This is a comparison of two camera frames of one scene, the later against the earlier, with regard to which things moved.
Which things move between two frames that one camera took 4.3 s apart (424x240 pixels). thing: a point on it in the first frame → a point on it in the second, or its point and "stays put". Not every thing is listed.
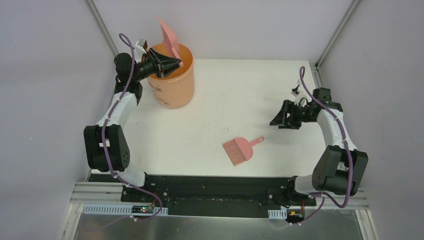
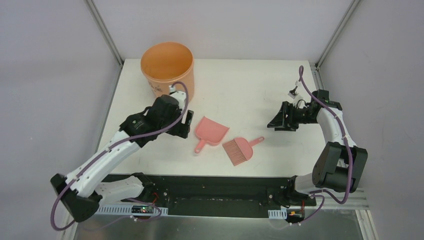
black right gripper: x=281 y=119 stays put
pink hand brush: x=239 y=149 stays put
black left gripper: x=156 y=62 → x=185 y=122
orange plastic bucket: x=175 y=89 stays put
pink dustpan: x=170 y=42 → x=210 y=132
